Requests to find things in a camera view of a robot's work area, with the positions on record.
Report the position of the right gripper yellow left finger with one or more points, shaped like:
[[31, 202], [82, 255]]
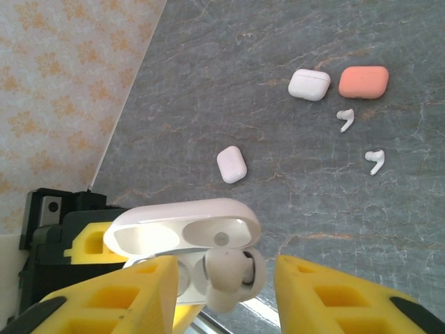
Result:
[[104, 306]]

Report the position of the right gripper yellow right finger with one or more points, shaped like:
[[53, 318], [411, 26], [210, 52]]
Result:
[[340, 309]]

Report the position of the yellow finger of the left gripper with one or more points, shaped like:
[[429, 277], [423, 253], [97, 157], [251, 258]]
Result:
[[184, 320], [80, 250]]

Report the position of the large white earbud case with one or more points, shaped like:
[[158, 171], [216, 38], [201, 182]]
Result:
[[180, 212]]

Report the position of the small white earbud case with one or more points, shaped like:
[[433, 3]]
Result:
[[232, 164]]

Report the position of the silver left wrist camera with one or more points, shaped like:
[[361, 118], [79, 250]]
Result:
[[48, 208]]

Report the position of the salmon pink earbud case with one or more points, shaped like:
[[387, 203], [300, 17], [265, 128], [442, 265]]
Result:
[[363, 82]]

